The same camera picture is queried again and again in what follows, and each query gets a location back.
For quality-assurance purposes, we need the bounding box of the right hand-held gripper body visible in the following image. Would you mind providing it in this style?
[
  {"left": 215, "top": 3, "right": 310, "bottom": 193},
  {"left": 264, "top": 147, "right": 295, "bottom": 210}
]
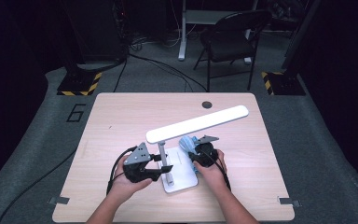
[{"left": 188, "top": 134, "right": 220, "bottom": 169}]

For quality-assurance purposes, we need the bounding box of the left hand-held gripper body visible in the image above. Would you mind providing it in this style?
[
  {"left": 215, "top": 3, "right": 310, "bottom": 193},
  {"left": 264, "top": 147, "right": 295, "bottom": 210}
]
[{"left": 123, "top": 142, "right": 162, "bottom": 184}]

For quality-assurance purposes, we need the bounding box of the blue striped cleaning cloth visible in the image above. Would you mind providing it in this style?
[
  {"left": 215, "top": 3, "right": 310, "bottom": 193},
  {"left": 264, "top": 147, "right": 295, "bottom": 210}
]
[{"left": 179, "top": 134, "right": 201, "bottom": 174}]

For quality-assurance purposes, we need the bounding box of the white desk lamp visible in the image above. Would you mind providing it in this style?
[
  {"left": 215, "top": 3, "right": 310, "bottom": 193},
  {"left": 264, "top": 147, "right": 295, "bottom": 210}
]
[{"left": 145, "top": 105, "right": 250, "bottom": 194}]

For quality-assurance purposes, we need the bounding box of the person's right hand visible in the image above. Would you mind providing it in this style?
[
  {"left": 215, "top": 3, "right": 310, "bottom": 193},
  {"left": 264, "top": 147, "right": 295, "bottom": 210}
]
[{"left": 193, "top": 149, "right": 228, "bottom": 192}]

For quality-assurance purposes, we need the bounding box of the person's left hand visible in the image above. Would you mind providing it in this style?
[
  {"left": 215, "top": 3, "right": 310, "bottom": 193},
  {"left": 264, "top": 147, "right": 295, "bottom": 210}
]
[{"left": 108, "top": 154, "right": 154, "bottom": 203}]

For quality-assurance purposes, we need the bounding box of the grey tape strip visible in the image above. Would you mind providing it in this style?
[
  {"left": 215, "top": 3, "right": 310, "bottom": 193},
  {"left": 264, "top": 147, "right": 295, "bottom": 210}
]
[
  {"left": 279, "top": 197, "right": 302, "bottom": 207},
  {"left": 48, "top": 196, "right": 71, "bottom": 205}
]

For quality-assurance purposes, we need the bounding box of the black yellow striped stand base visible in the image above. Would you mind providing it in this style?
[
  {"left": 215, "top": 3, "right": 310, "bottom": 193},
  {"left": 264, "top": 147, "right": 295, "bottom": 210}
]
[
  {"left": 56, "top": 72, "right": 103, "bottom": 97},
  {"left": 260, "top": 71, "right": 307, "bottom": 96}
]

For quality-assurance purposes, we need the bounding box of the black folding chair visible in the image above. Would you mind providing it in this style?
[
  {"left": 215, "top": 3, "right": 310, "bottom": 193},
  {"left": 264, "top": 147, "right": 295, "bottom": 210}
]
[{"left": 193, "top": 8, "right": 273, "bottom": 92}]

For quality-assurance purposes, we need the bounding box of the black equipment cabinet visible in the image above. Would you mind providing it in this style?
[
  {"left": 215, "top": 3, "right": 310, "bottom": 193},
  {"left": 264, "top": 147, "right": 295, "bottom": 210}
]
[{"left": 62, "top": 0, "right": 129, "bottom": 63}]

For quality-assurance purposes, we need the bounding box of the left hand-held gripper cable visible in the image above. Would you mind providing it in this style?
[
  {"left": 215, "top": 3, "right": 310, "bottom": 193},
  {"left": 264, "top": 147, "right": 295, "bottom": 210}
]
[{"left": 105, "top": 146, "right": 138, "bottom": 196}]

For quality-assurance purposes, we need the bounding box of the hand-held gripper cable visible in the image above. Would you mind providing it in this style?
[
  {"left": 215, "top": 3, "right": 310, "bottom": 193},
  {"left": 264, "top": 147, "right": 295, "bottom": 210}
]
[
  {"left": 204, "top": 152, "right": 232, "bottom": 191},
  {"left": 105, "top": 146, "right": 138, "bottom": 196}
]

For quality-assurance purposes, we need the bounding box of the right hand-held gripper cable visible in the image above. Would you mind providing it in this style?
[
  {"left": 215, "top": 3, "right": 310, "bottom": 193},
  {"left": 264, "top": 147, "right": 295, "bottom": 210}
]
[{"left": 204, "top": 152, "right": 232, "bottom": 191}]

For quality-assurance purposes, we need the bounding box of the black floor cable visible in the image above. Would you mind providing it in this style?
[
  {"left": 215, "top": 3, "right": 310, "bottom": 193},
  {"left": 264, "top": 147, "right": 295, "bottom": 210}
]
[
  {"left": 0, "top": 148, "right": 77, "bottom": 224},
  {"left": 126, "top": 52, "right": 209, "bottom": 93},
  {"left": 113, "top": 56, "right": 129, "bottom": 93}
]

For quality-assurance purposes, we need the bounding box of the tangle of floor cables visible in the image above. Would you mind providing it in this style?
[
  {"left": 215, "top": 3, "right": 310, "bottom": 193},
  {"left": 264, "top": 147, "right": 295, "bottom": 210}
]
[{"left": 130, "top": 29, "right": 181, "bottom": 52}]

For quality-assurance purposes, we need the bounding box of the white desk frame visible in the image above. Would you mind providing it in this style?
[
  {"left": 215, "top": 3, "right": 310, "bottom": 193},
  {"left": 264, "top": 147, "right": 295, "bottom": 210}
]
[{"left": 177, "top": 0, "right": 259, "bottom": 64}]

